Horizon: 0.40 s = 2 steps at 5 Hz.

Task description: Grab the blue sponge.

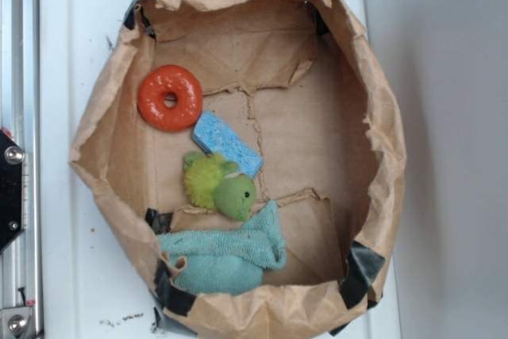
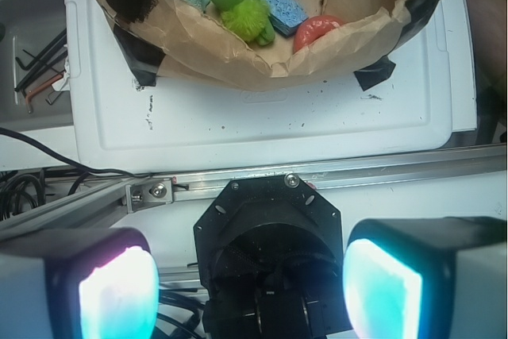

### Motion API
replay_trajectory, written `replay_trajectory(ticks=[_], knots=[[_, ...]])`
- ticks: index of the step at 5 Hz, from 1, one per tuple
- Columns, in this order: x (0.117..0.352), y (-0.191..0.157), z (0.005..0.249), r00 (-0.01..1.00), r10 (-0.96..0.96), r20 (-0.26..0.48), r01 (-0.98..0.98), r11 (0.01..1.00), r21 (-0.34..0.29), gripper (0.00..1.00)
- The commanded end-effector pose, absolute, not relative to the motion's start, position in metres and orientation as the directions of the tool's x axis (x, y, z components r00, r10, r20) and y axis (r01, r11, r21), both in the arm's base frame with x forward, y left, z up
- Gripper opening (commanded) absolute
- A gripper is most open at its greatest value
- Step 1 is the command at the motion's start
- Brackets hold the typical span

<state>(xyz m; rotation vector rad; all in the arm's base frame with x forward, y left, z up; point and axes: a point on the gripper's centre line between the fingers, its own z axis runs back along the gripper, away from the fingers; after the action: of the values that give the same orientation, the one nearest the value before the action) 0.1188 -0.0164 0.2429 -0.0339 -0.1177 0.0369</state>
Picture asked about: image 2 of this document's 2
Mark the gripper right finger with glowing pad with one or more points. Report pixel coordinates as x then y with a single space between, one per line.
427 278

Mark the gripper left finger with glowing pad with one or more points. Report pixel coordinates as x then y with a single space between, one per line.
77 283

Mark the blue sponge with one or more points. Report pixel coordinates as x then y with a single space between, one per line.
286 16

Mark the white plastic tray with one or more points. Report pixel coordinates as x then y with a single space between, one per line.
183 125

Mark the grey tool tray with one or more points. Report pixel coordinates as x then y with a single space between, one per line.
27 27

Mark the black tape strip right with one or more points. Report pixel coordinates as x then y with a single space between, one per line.
374 74

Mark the black tape strip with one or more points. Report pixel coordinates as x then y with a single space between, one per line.
374 74
143 59

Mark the black tape strip left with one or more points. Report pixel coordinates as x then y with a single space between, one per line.
143 59

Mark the black hex keys set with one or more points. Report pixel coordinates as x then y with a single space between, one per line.
37 59

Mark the red rubber toy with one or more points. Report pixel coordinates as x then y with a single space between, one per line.
314 28

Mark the black tape on bag corner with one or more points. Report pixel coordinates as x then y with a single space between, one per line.
420 13

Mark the brown paper bag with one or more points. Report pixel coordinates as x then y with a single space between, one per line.
197 46

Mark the green plush frog toy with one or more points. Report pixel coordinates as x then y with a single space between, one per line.
248 19

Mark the aluminium extrusion rail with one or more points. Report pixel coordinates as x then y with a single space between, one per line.
444 182

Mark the metal corner bracket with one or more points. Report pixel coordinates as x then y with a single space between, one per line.
147 194

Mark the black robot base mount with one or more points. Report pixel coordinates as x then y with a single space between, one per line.
270 255

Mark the orange handled hex key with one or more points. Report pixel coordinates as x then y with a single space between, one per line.
43 87

